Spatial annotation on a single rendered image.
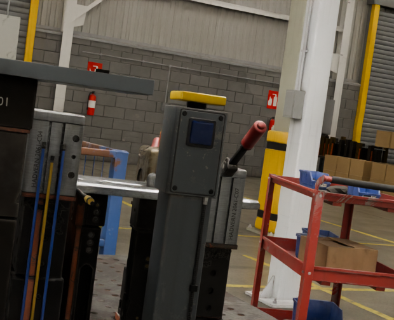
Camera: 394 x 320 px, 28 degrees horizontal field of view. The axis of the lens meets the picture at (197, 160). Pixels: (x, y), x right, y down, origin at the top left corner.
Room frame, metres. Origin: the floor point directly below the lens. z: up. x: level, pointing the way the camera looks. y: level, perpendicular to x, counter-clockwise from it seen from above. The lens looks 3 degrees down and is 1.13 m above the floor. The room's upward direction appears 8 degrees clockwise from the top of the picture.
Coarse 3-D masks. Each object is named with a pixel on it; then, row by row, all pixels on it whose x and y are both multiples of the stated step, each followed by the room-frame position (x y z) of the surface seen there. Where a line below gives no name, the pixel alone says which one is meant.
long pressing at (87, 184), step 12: (84, 180) 1.32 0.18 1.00; (96, 180) 1.35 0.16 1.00; (108, 180) 1.38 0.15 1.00; (120, 180) 1.41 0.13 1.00; (132, 180) 1.44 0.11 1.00; (84, 192) 1.25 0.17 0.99; (96, 192) 1.25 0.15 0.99; (108, 192) 1.26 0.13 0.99; (120, 192) 1.26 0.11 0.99; (132, 192) 1.27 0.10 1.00; (144, 192) 1.28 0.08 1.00; (156, 192) 1.28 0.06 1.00; (252, 204) 1.33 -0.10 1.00
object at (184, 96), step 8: (176, 96) 1.03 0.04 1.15; (184, 96) 1.01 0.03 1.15; (192, 96) 1.01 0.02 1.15; (200, 96) 1.01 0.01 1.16; (208, 96) 1.02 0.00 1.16; (216, 96) 1.02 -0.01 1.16; (192, 104) 1.03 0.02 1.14; (200, 104) 1.03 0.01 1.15; (208, 104) 1.05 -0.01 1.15; (216, 104) 1.02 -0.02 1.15; (224, 104) 1.02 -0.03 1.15
